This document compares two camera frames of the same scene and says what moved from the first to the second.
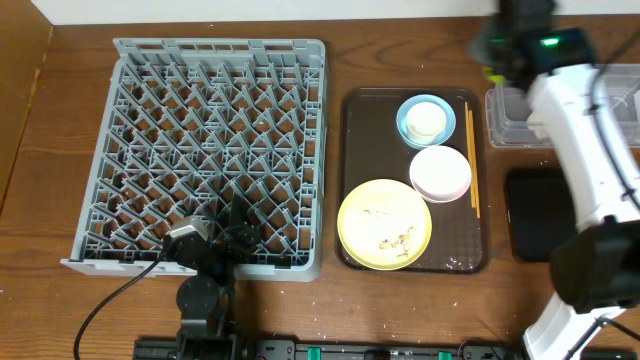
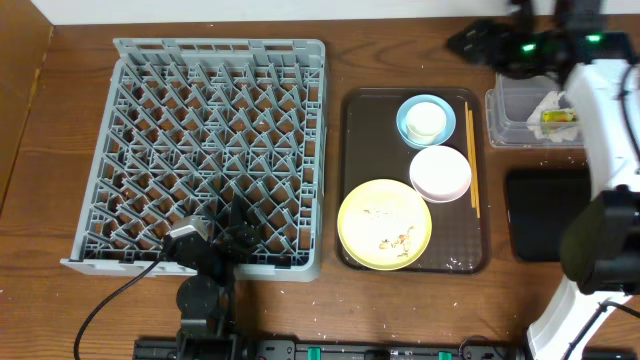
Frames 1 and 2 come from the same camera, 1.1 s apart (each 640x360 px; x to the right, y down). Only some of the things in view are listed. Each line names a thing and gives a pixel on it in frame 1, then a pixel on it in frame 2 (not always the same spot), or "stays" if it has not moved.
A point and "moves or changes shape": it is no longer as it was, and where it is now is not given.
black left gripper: (232, 240) stays
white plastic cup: (425, 121) stays
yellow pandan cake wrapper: (488, 74) moves or changes shape
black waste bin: (541, 211) stays
